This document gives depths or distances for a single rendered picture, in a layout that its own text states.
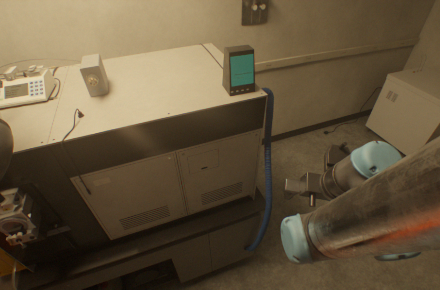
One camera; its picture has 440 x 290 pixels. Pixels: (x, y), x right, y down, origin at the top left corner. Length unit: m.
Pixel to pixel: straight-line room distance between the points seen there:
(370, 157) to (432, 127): 2.65
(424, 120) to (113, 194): 2.89
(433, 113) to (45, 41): 3.33
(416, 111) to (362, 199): 2.89
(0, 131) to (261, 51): 2.01
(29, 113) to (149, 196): 0.58
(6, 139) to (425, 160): 0.62
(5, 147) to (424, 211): 0.61
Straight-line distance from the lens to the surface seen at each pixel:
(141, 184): 1.06
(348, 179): 0.50
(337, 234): 0.31
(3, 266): 1.54
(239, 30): 2.13
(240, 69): 0.94
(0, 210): 1.07
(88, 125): 0.93
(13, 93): 1.25
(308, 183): 0.59
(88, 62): 1.10
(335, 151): 0.61
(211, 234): 1.42
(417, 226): 0.22
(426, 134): 3.14
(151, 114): 0.90
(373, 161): 0.46
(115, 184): 1.05
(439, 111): 3.03
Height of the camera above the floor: 1.92
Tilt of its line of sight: 41 degrees down
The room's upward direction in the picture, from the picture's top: 1 degrees counter-clockwise
